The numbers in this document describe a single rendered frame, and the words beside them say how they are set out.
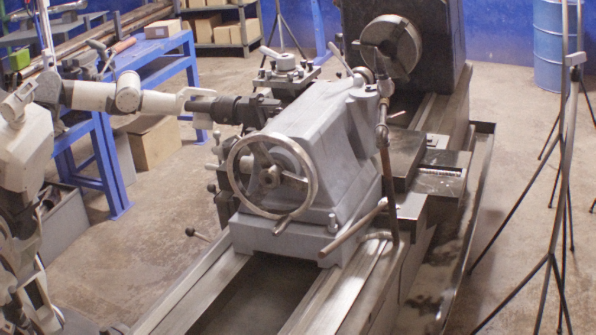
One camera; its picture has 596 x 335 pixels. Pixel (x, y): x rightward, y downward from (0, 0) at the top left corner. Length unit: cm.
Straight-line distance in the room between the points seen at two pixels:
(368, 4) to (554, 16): 282
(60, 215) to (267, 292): 197
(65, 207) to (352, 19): 195
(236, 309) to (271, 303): 10
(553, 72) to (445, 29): 288
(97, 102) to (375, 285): 95
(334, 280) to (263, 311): 23
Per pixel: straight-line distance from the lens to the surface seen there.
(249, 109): 165
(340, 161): 148
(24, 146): 152
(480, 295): 261
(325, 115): 146
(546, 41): 506
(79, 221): 346
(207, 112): 170
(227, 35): 626
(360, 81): 164
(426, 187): 169
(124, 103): 167
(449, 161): 184
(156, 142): 407
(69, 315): 257
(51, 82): 170
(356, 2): 246
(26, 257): 210
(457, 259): 217
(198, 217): 338
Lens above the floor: 172
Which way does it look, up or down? 25 degrees down
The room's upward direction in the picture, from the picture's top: 7 degrees counter-clockwise
